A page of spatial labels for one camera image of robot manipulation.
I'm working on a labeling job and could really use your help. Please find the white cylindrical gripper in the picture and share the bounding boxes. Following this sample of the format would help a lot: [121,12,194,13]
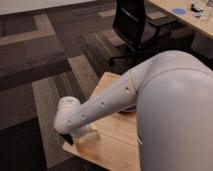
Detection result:
[71,124,100,138]

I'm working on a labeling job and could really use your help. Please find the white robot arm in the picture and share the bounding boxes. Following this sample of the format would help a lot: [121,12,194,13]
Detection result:
[54,50,213,171]

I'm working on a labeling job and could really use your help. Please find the dark blue bowl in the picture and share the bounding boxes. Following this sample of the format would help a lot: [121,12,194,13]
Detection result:
[118,108,136,114]

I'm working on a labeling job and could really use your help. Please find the black office chair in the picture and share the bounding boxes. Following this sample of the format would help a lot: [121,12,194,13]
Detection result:
[109,0,175,65]

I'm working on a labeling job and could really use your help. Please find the blue round coaster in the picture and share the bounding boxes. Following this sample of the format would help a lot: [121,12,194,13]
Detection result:
[172,8,186,15]

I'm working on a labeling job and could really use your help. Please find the wooden background desk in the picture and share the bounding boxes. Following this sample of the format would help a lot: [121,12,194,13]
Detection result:
[148,0,213,39]

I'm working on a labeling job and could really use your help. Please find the small white objects on desk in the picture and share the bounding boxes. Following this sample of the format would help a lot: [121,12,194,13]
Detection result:
[190,1,204,18]

